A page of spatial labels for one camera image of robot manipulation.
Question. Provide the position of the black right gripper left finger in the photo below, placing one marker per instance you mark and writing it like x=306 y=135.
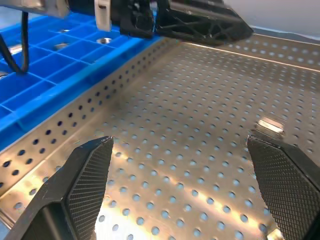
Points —
x=75 y=195

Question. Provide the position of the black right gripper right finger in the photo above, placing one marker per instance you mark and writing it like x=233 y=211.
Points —
x=287 y=190

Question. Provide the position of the perforated steel tray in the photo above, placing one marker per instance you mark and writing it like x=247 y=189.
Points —
x=190 y=120

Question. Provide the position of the metal roller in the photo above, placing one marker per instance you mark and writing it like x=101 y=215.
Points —
x=270 y=126
x=61 y=46
x=104 y=40
x=64 y=30

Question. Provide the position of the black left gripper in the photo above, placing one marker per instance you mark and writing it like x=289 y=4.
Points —
x=132 y=17

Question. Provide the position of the blue plastic compartment tray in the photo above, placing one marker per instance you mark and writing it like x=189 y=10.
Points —
x=62 y=72

